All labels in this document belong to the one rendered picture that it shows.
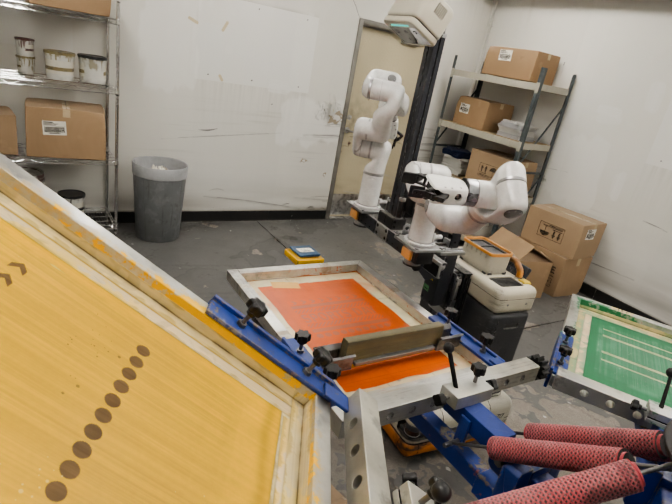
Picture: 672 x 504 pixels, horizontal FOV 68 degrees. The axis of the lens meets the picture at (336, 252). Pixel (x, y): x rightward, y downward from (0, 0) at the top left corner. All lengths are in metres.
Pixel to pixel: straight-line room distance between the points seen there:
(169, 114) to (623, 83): 4.11
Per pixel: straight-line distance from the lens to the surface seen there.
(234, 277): 1.78
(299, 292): 1.81
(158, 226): 4.52
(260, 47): 5.01
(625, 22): 5.60
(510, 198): 1.32
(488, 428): 1.26
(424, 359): 1.59
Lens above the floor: 1.77
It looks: 21 degrees down
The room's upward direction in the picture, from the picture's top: 11 degrees clockwise
